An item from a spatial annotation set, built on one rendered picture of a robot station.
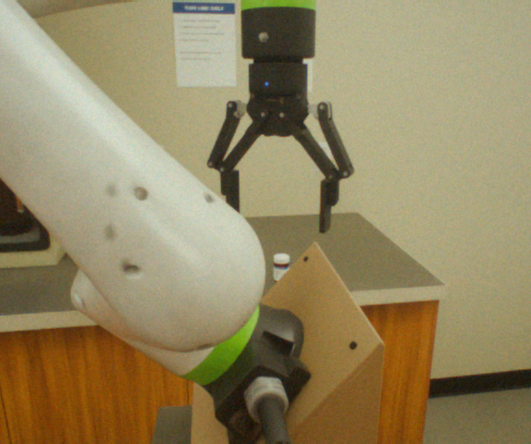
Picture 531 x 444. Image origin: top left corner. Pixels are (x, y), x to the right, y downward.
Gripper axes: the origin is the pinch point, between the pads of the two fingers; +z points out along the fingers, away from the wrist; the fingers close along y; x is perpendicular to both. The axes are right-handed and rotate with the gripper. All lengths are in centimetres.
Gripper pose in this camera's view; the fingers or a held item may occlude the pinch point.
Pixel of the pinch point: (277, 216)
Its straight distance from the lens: 65.9
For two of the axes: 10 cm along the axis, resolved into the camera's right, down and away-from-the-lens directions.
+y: -9.2, -1.1, 3.7
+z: 0.0, 9.6, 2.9
